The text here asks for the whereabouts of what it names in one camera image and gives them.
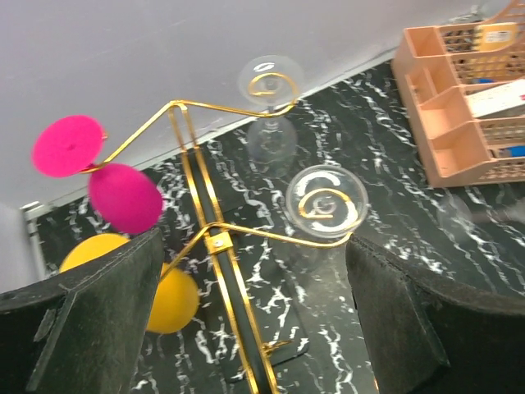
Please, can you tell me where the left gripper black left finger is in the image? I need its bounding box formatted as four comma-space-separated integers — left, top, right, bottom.
1, 228, 164, 393

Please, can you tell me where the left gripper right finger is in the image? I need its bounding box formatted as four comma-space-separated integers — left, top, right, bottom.
345, 235, 524, 393

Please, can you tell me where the orange plastic wine glass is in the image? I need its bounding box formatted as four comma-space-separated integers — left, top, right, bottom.
59, 233, 199, 334

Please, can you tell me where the pink plastic wine glass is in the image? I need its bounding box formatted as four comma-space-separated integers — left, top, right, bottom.
31, 115, 163, 234

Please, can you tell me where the tall clear flute glass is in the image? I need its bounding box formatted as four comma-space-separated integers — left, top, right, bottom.
283, 164, 369, 273

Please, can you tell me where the clear wine glass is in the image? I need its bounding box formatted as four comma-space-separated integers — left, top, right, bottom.
238, 55, 304, 178
436, 195, 524, 230

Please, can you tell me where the small white box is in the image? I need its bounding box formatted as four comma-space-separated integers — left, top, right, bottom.
466, 79, 524, 119

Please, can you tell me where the peach plastic organiser basket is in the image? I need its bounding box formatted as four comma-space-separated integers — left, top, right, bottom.
391, 1, 524, 188

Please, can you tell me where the gold wire wine glass rack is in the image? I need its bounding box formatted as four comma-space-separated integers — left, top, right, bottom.
80, 71, 372, 394

